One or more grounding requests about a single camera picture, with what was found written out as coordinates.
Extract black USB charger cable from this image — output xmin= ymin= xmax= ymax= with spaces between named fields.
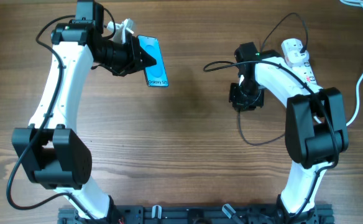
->
xmin=236 ymin=12 xmax=309 ymax=147

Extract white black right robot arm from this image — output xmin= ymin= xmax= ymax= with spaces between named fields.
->
xmin=229 ymin=42 xmax=349 ymax=223

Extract white charger plug adapter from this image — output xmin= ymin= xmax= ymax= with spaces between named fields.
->
xmin=285 ymin=50 xmax=310 ymax=67

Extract blue Samsung Galaxy smartphone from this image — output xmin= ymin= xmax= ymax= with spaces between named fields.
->
xmin=137 ymin=35 xmax=168 ymax=88

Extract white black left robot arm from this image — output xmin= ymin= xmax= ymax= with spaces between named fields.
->
xmin=12 ymin=1 xmax=165 ymax=223

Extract white power strip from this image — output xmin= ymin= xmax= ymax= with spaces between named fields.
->
xmin=281 ymin=39 xmax=317 ymax=85

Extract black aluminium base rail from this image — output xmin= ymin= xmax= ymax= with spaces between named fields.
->
xmin=58 ymin=203 xmax=335 ymax=224

